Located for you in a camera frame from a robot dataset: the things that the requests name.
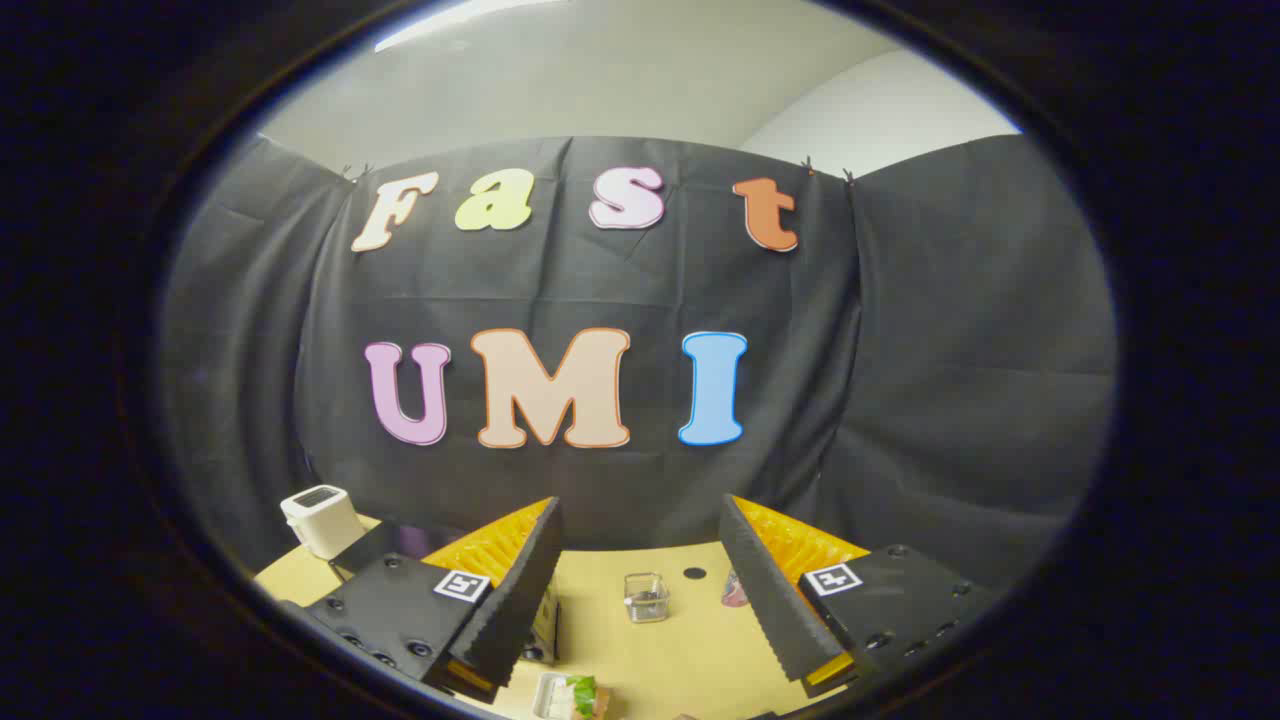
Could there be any black toaster oven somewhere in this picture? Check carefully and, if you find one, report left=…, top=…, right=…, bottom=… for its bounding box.
left=328, top=518, right=563, bottom=667

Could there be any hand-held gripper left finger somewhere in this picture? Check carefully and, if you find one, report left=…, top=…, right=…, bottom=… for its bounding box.
left=275, top=497, right=564, bottom=706

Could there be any clear wire-frame holder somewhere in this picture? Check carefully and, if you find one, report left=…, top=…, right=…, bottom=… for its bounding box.
left=624, top=572, right=671, bottom=624

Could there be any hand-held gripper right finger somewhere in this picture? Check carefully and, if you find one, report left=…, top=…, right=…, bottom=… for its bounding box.
left=718, top=494, right=1003, bottom=700

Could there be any white plastic tray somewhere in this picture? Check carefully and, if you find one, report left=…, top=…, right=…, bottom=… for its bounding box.
left=532, top=671, right=601, bottom=720

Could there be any small white toaster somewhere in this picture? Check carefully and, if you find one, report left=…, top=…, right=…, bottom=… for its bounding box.
left=280, top=485, right=367, bottom=561

